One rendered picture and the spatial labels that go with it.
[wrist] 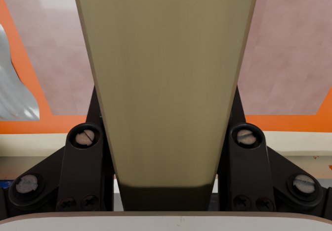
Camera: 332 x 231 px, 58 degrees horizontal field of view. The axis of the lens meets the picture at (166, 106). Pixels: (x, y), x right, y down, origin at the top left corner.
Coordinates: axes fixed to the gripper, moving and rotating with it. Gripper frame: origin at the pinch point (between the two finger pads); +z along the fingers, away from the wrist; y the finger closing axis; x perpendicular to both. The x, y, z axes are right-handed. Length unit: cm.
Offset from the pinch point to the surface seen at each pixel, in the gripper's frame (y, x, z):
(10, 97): -16.3, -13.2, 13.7
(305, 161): 18.5, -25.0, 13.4
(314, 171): 19.3, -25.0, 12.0
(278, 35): 9.9, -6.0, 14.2
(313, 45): 13.4, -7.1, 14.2
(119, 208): -43, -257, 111
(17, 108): -16.1, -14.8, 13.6
